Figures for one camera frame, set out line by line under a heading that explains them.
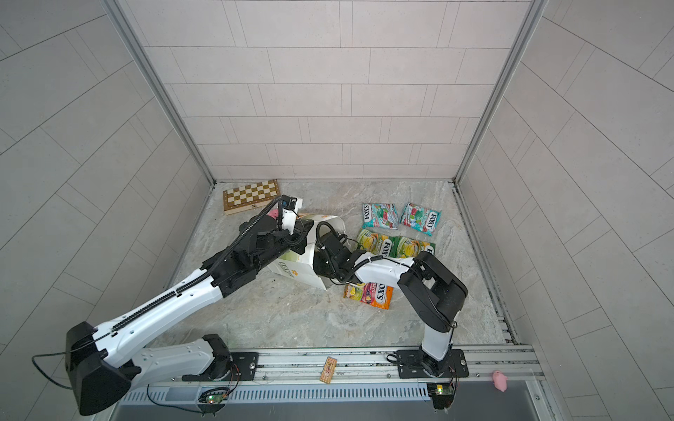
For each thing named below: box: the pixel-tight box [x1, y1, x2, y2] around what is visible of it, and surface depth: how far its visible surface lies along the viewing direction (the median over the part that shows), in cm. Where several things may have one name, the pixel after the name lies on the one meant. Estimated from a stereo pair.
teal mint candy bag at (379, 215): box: [361, 202, 398, 229], surface depth 104 cm
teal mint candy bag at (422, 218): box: [400, 202, 442, 237], surface depth 102 cm
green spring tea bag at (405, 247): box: [391, 235, 437, 259], surface depth 95 cm
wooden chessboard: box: [222, 178, 281, 216], surface depth 110 cm
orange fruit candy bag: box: [343, 282, 395, 310], surface depth 84 cm
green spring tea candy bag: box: [357, 228, 401, 258], surface depth 96 cm
